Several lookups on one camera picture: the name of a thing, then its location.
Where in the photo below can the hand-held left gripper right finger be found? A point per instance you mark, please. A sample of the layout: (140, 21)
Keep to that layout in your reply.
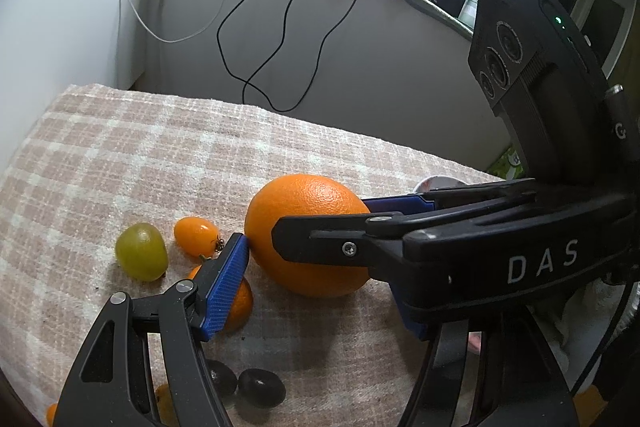
(415, 327)

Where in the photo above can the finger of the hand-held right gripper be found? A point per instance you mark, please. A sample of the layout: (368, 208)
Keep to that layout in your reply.
(395, 205)
(320, 242)

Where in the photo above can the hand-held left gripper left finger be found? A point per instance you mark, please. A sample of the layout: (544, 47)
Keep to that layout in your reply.
(225, 289)

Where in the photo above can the mandarin with stem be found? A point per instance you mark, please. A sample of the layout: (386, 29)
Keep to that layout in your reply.
(240, 307)

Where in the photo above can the large orange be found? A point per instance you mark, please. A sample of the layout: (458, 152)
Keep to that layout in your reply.
(300, 202)

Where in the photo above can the white bowl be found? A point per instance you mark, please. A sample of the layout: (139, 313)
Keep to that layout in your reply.
(440, 182)

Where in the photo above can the small orange tomato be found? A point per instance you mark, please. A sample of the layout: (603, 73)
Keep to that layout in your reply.
(192, 234)

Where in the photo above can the dark grape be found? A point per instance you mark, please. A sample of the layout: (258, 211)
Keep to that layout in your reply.
(223, 377)
(261, 387)

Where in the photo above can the green tomato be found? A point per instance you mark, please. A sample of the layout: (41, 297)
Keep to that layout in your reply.
(141, 252)

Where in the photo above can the white cabinet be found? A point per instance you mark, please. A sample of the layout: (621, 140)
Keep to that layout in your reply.
(400, 82)

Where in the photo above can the orange-brown object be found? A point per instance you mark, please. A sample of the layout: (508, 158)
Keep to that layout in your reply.
(592, 409)

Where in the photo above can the pink plaid blanket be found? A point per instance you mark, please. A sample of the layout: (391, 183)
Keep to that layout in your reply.
(125, 157)

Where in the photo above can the glass bottle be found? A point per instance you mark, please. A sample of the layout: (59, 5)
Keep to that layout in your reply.
(470, 9)

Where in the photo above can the small orange fruit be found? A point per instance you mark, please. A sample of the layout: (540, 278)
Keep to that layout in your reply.
(51, 413)

